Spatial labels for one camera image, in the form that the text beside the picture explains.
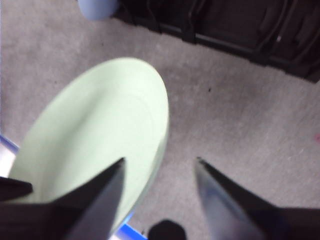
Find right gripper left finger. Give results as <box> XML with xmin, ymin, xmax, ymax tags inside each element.
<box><xmin>0</xmin><ymin>157</ymin><xmax>126</xmax><ymax>240</ymax></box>

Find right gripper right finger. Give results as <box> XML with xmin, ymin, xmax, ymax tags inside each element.
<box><xmin>196</xmin><ymin>156</ymin><xmax>320</xmax><ymax>240</ymax></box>

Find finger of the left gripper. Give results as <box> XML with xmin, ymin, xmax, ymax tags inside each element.
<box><xmin>0</xmin><ymin>176</ymin><xmax>34</xmax><ymax>202</ymax></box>

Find pale green plate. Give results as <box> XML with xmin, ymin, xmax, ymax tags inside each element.
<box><xmin>8</xmin><ymin>57</ymin><xmax>171</xmax><ymax>233</ymax></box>

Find blue plate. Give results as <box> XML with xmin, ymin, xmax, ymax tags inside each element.
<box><xmin>78</xmin><ymin>0</ymin><xmax>118</xmax><ymax>22</ymax></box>

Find black plastic plate rack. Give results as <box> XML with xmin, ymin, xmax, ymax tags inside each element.
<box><xmin>112</xmin><ymin>0</ymin><xmax>320</xmax><ymax>83</ymax></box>

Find black rounded camera housing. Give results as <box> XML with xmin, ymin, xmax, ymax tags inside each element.
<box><xmin>148</xmin><ymin>218</ymin><xmax>188</xmax><ymax>240</ymax></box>

